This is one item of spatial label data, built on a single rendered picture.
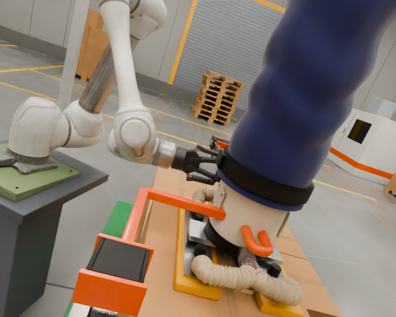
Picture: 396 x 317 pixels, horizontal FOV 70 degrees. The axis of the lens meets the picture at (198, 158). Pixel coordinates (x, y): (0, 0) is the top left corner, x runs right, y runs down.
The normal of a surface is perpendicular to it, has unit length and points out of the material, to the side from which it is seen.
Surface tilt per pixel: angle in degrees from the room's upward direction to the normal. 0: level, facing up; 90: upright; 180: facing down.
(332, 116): 70
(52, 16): 90
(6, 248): 90
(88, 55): 90
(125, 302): 90
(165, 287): 0
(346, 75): 79
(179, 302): 0
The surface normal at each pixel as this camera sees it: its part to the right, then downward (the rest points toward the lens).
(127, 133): 0.27, 0.03
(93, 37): 0.06, 0.33
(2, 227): -0.26, 0.22
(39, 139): 0.58, 0.44
